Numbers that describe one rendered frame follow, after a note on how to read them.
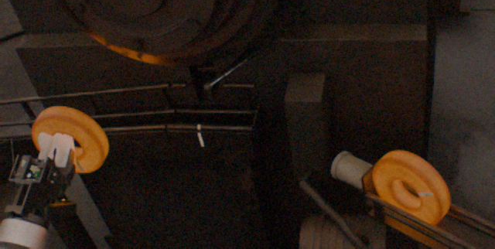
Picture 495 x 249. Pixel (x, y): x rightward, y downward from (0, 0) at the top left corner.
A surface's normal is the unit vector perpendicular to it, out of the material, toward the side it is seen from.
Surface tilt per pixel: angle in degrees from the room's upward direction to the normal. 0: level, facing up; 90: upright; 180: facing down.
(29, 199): 89
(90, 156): 89
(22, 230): 33
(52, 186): 89
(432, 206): 90
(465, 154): 0
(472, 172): 0
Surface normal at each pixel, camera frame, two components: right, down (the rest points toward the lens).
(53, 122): -0.19, 0.66
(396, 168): -0.72, 0.54
